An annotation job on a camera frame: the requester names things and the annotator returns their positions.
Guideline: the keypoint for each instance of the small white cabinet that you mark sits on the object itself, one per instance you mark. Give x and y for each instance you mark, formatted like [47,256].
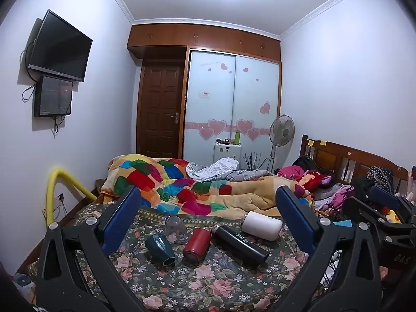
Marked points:
[227,154]

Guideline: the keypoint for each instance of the wooden overhead cabinet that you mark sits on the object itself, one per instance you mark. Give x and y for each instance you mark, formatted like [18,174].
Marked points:
[201,37]

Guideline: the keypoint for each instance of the dark wooden door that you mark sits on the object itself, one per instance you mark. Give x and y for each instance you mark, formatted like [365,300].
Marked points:
[161,110]

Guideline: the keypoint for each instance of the small black wall monitor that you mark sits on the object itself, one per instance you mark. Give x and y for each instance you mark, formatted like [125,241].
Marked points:
[52,97]

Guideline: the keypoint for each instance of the frosted wardrobe with heart stickers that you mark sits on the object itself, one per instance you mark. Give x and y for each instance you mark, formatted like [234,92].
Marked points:
[234,97]

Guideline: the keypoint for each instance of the floral bed sheet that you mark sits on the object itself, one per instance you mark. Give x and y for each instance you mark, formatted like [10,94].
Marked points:
[208,286]

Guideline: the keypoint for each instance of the wooden bed headboard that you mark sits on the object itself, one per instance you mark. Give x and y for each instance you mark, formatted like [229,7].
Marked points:
[344,159]

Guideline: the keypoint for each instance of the standing electric fan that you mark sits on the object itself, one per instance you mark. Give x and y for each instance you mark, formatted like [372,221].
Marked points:
[282,131]

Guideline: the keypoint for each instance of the red plush cloth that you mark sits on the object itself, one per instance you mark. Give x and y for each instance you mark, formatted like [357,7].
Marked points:
[317,180]

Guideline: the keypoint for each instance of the dark green cup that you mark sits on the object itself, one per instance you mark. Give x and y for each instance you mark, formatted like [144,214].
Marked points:
[159,248]

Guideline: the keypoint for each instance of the black dried twigs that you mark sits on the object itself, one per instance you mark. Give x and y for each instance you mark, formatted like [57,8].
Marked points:
[255,162]

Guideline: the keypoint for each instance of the black bag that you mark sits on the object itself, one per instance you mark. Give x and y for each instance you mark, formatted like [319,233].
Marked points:
[307,163]

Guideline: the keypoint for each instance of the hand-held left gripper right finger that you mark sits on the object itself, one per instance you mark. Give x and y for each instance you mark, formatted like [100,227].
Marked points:
[294,221]

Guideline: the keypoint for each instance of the white cup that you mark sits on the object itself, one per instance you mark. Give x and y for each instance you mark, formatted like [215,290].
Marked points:
[261,226]

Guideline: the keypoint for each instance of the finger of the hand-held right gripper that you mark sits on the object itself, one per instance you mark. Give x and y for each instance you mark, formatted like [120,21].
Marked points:
[385,196]
[364,213]

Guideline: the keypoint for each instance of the clear glass cup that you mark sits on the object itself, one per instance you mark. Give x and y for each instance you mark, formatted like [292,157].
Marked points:
[175,230]

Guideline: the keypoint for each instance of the wall-mounted black television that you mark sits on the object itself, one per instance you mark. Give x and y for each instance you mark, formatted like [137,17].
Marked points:
[60,48]

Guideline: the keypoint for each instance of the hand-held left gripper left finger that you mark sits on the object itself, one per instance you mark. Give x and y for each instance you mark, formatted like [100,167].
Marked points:
[122,217]

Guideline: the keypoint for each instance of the yellow foam pipe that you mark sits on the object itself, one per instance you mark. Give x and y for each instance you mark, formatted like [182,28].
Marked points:
[52,195]

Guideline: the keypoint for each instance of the colourful patchwork blanket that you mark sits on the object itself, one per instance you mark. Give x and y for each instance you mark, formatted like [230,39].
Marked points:
[195,191]

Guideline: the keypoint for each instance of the yellow toy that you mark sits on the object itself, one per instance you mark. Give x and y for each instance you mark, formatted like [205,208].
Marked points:
[394,216]

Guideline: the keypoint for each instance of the green bottle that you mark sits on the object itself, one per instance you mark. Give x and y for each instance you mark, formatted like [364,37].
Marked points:
[237,137]

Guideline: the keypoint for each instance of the black thermos bottle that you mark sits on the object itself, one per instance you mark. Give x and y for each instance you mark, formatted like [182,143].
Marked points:
[240,243]

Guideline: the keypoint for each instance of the pile of pink clothes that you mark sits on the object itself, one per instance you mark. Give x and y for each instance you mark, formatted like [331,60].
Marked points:
[328,195]

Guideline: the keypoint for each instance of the grey crumpled cloth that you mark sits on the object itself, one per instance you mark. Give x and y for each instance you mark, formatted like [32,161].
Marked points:
[211,169]

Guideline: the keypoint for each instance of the red thermos cup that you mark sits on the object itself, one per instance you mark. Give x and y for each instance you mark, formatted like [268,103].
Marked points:
[195,245]

